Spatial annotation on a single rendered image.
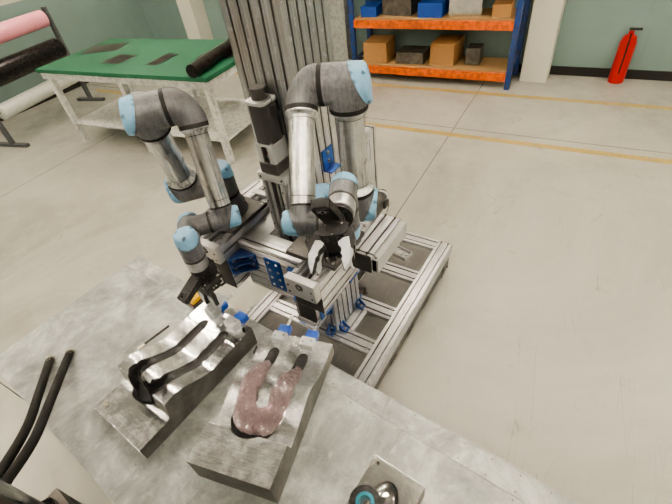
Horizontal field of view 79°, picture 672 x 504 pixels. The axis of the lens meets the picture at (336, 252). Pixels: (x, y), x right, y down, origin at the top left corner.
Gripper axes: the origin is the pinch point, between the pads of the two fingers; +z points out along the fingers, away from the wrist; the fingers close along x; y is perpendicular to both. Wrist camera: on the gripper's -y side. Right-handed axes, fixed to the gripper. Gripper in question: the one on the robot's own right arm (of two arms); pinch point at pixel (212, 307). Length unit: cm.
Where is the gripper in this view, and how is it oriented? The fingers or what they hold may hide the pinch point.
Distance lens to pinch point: 162.0
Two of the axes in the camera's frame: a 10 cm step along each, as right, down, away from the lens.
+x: -8.1, -3.2, 4.9
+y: 5.7, -6.0, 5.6
